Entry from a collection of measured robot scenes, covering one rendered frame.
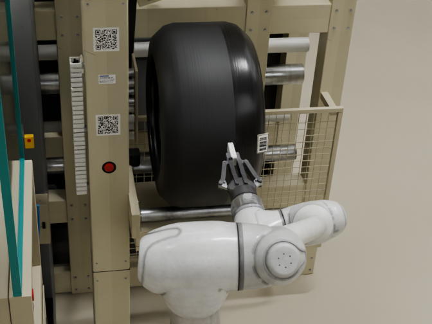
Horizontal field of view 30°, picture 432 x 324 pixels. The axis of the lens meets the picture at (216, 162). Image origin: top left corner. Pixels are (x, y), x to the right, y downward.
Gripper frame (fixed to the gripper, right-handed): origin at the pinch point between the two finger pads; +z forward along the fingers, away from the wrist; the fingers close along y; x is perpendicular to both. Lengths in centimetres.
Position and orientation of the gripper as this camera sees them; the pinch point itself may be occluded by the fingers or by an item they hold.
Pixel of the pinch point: (231, 153)
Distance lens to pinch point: 235.0
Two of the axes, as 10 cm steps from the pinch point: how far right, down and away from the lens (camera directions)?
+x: -0.8, 7.4, 6.6
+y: -9.8, 0.5, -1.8
